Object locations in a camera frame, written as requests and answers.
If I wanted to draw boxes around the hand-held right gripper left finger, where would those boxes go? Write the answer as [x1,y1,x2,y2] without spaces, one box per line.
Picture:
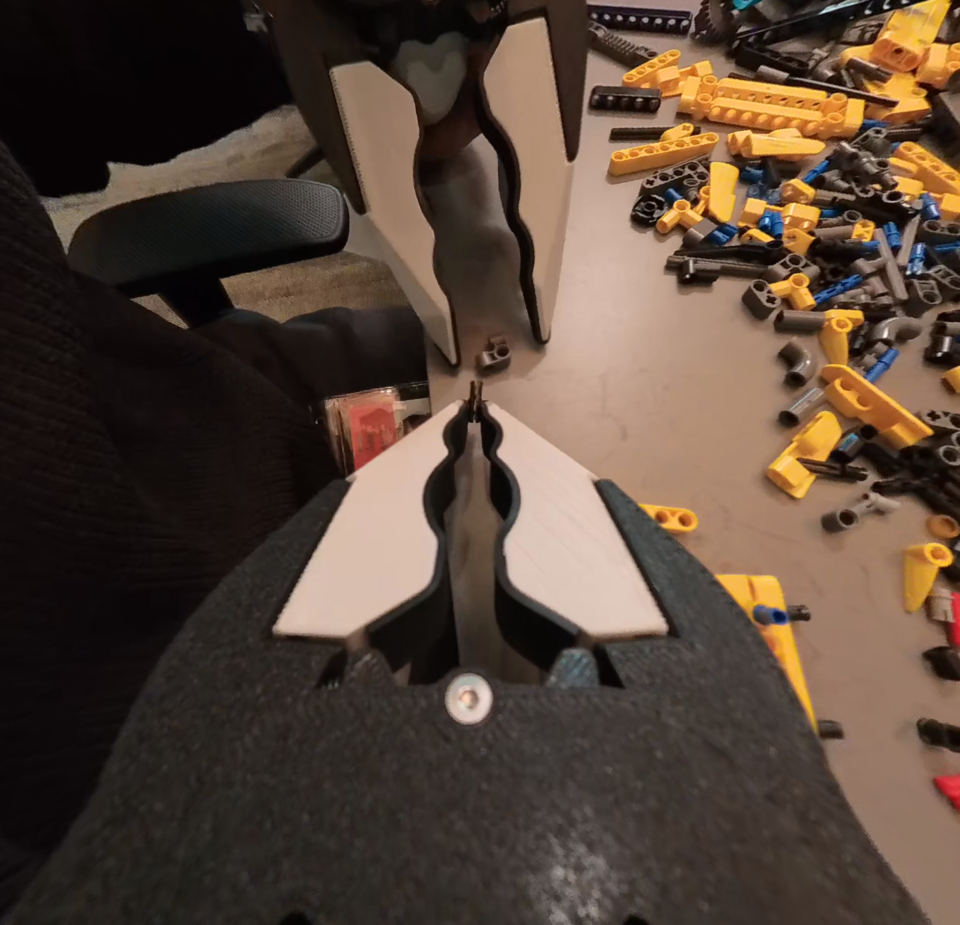
[272,398,474,688]

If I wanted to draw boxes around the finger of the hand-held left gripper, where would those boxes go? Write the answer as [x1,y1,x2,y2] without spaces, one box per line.
[328,59,462,369]
[478,14,577,345]

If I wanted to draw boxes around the person's left forearm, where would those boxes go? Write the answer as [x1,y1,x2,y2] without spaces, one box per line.
[0,0,294,199]

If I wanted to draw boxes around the clear pouch with red card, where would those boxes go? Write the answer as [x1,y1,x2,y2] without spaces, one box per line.
[324,385,432,478]

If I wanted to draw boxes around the pile of toy building pieces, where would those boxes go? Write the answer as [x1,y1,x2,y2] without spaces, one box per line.
[587,0,960,615]

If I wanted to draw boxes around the black chair armrest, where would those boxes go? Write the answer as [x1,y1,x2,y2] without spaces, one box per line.
[69,178,351,328]

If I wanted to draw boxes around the yellow beam piece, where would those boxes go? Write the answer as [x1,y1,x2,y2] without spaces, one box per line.
[637,503,699,534]

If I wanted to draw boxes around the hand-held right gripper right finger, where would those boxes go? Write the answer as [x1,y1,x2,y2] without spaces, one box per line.
[477,400,670,682]

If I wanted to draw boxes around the pile of red black pins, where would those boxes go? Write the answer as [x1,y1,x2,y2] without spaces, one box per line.
[918,591,960,814]

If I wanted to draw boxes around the yellow brick assembly blue pins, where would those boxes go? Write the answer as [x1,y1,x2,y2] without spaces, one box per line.
[716,574,820,735]

